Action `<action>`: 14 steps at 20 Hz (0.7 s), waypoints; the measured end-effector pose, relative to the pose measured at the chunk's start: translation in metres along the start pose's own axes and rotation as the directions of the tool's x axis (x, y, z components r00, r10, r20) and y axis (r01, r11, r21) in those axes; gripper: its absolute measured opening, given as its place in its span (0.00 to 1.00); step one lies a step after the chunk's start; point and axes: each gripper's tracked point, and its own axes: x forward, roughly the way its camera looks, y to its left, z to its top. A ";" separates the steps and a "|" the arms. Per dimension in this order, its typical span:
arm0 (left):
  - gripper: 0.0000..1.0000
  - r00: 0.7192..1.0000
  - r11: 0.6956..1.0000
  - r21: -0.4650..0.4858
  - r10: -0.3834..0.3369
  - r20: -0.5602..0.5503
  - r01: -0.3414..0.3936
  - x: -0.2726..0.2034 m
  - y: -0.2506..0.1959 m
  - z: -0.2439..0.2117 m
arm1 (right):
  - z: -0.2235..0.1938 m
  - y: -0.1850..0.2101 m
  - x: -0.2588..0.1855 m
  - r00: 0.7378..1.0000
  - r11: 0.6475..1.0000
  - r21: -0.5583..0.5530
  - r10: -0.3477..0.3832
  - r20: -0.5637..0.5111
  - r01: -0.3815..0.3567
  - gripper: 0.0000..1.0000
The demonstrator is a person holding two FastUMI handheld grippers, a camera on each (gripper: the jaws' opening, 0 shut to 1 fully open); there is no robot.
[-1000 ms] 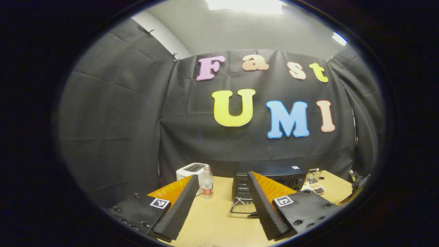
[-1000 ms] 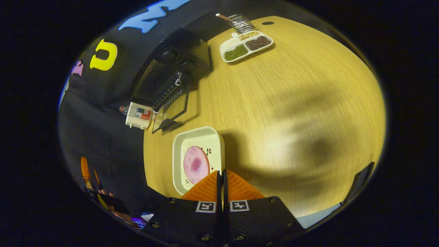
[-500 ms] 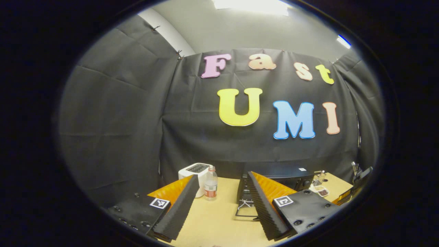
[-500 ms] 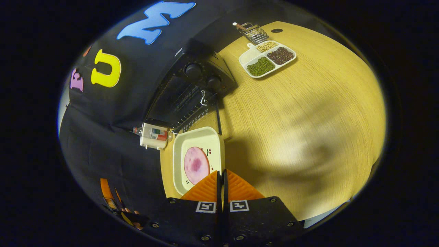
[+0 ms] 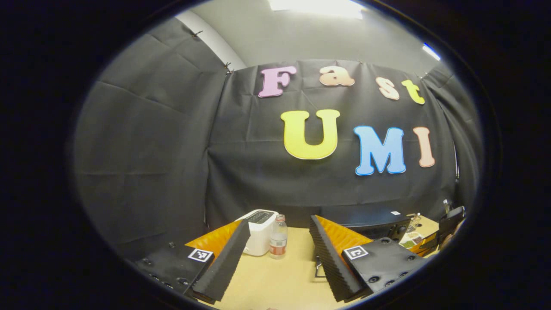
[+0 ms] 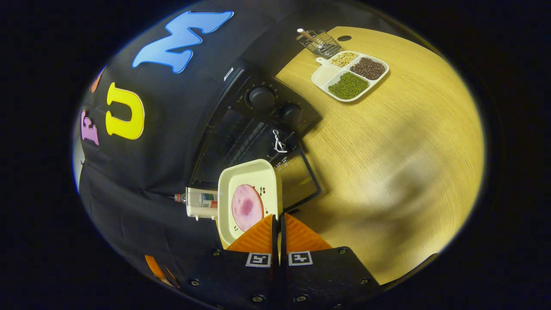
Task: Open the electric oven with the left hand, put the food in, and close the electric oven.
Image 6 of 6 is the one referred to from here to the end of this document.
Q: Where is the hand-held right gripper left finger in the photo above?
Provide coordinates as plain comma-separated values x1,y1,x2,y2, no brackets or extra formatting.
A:
183,214,280,310

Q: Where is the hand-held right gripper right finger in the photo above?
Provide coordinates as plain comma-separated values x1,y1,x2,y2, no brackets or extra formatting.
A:
281,212,382,310

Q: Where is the pink ham slice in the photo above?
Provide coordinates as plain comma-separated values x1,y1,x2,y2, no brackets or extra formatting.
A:
232,184,264,232

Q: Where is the cream square plate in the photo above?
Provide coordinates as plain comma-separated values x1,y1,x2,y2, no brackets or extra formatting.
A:
217,159,283,248

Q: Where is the black electric oven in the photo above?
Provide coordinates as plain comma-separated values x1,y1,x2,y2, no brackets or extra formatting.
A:
188,58,323,211

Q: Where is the white toaster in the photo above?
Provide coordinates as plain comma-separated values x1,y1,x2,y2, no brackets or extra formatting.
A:
186,187,220,220

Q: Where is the small bottle with red label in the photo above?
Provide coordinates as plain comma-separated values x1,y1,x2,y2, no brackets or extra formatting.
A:
169,192,219,208

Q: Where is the black backdrop cloth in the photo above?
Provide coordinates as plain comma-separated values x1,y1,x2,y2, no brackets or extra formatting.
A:
73,0,358,298

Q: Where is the green mung beans pile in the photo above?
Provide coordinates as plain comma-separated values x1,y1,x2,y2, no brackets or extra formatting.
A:
328,71,370,99

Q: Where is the white divided tray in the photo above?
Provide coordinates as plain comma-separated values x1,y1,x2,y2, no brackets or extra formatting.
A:
311,50,390,103

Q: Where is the dark red beans pile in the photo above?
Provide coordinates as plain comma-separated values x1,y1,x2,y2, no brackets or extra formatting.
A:
350,57,386,81

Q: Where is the yellow soybeans pile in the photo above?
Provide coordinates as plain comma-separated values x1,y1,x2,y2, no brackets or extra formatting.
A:
331,52,359,67

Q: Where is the pale stick in holder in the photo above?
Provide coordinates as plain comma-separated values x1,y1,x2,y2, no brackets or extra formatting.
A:
297,28,322,47

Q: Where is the metal clip on oven handle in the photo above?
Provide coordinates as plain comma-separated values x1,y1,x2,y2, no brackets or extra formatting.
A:
272,129,288,154

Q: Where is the metal wire holder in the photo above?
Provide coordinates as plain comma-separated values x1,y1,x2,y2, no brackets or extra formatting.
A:
296,28,342,59

